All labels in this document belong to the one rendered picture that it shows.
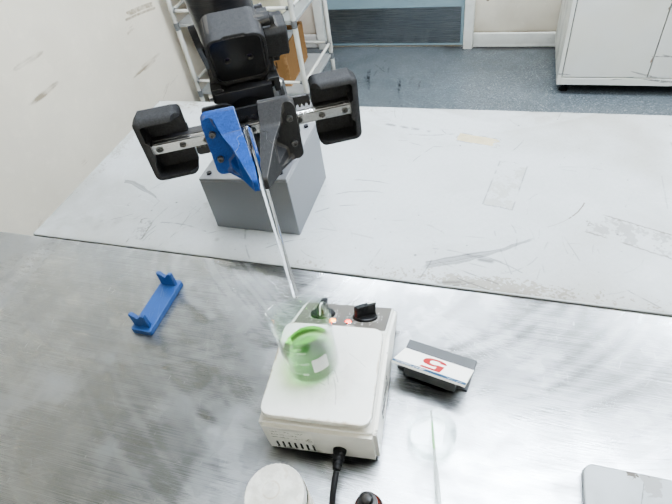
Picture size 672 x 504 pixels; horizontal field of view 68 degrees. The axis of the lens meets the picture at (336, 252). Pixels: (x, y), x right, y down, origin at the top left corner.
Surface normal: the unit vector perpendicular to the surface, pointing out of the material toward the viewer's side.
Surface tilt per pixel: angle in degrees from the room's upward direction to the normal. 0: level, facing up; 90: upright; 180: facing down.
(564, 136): 0
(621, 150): 0
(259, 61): 109
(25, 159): 90
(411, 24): 90
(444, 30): 90
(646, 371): 0
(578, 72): 90
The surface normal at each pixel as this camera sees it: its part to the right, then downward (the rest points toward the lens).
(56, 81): 0.95, 0.11
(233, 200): -0.27, 0.72
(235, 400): -0.13, -0.69
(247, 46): 0.26, 0.87
